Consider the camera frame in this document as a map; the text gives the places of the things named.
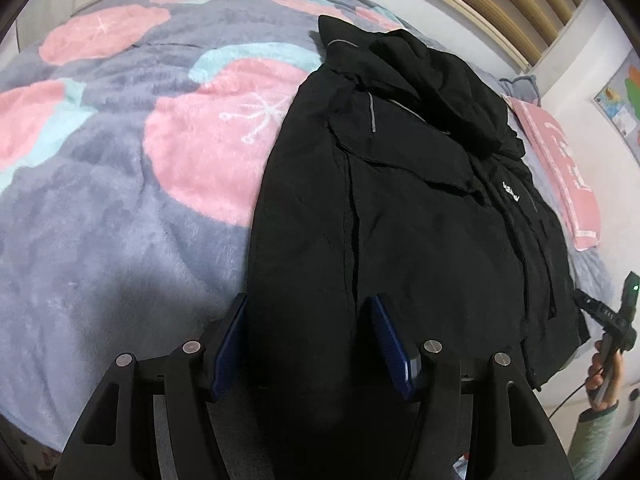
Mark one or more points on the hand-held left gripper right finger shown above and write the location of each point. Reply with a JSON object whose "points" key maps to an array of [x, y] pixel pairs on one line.
{"points": [[394, 355]]}

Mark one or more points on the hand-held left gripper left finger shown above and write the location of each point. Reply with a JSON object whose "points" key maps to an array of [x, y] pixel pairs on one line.
{"points": [[227, 355]]}

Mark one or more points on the black hooded jacket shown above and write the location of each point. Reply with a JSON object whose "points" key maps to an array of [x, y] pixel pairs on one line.
{"points": [[410, 210]]}

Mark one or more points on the person's right forearm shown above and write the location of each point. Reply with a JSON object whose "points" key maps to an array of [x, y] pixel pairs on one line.
{"points": [[592, 445]]}

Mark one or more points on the person's right hand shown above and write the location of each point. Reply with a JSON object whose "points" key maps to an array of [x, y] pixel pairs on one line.
{"points": [[593, 375]]}

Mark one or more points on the pink pillow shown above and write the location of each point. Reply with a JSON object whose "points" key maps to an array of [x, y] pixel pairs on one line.
{"points": [[565, 170]]}

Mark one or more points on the floral grey pink blanket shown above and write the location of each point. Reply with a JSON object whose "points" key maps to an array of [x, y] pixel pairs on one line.
{"points": [[125, 210]]}

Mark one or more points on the grey pillow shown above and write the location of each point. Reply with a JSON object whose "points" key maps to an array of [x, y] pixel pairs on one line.
{"points": [[522, 89]]}

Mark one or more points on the wooden headboard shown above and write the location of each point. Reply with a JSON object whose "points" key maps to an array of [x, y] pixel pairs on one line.
{"points": [[500, 0]]}

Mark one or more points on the wall map poster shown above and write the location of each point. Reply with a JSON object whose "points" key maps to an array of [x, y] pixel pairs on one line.
{"points": [[622, 105]]}

